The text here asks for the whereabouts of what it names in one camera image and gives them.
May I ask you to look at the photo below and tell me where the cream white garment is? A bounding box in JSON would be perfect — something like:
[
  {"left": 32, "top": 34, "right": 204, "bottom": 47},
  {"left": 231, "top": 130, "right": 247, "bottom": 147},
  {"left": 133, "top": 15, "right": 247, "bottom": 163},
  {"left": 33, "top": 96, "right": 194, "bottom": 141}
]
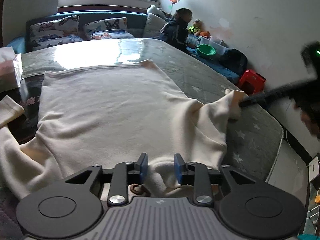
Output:
[{"left": 1, "top": 60, "right": 245, "bottom": 199}]

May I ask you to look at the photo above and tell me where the red plastic stool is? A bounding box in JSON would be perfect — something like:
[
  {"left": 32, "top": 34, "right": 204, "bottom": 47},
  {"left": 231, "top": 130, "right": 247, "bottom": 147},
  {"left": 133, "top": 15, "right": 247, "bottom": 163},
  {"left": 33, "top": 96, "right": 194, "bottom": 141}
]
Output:
[{"left": 238, "top": 69, "right": 266, "bottom": 95}]

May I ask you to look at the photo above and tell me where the black bag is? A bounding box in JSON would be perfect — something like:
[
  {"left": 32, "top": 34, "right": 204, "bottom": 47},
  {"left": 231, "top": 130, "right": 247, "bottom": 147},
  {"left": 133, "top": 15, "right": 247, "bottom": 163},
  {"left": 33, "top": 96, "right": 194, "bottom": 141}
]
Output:
[{"left": 219, "top": 49, "right": 248, "bottom": 76}]

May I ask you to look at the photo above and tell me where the clear plastic storage box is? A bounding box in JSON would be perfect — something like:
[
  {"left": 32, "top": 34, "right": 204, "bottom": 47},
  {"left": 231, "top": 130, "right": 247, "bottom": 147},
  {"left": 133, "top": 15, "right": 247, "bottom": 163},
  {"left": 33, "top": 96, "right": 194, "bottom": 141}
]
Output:
[{"left": 197, "top": 36, "right": 229, "bottom": 56}]

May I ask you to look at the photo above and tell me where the green plastic bowl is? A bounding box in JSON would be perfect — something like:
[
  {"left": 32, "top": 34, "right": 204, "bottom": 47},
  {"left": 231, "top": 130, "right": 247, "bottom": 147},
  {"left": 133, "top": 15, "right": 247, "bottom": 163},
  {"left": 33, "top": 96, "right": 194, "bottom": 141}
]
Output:
[{"left": 197, "top": 44, "right": 216, "bottom": 59}]

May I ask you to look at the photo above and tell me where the child in dark jacket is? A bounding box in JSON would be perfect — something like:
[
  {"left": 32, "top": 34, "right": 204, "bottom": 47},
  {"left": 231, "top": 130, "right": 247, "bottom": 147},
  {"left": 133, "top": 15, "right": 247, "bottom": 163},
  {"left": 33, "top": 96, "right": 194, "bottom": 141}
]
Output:
[{"left": 159, "top": 8, "right": 193, "bottom": 53}]

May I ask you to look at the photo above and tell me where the grey cushion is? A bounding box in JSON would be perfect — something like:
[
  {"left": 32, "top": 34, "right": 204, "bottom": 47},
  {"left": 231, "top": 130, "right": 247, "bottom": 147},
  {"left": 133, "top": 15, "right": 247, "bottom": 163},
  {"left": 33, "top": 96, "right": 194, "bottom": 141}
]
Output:
[{"left": 143, "top": 14, "right": 167, "bottom": 38}]

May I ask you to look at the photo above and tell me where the right butterfly pillow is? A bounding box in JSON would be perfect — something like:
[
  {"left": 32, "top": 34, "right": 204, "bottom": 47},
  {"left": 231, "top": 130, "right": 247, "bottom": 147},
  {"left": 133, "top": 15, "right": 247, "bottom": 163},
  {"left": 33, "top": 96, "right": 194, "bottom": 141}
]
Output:
[{"left": 83, "top": 17, "right": 135, "bottom": 40}]

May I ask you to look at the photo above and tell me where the butterfly pillow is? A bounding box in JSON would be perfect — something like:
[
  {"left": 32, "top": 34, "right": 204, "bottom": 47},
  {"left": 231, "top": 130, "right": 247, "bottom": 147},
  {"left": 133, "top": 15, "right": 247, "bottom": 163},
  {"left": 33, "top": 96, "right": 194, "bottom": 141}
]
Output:
[
  {"left": 83, "top": 17, "right": 135, "bottom": 40},
  {"left": 27, "top": 15, "right": 83, "bottom": 51}
]

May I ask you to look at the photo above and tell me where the blue sofa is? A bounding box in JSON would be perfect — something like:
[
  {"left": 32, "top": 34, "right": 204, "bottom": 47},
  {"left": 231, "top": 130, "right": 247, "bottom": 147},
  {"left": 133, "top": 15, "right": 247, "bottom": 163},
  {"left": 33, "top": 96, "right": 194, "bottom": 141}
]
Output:
[{"left": 9, "top": 11, "right": 235, "bottom": 90}]

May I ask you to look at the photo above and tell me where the left butterfly pillow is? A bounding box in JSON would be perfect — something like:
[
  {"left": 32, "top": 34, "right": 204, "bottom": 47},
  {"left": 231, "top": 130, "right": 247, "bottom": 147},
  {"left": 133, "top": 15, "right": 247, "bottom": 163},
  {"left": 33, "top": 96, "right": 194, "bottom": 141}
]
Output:
[{"left": 27, "top": 15, "right": 83, "bottom": 51}]

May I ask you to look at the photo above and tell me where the pink white tissue box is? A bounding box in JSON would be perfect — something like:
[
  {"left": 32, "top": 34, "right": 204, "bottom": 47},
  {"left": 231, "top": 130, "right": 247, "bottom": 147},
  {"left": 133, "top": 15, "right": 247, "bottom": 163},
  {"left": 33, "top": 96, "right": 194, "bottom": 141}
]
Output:
[{"left": 0, "top": 47, "right": 23, "bottom": 92}]

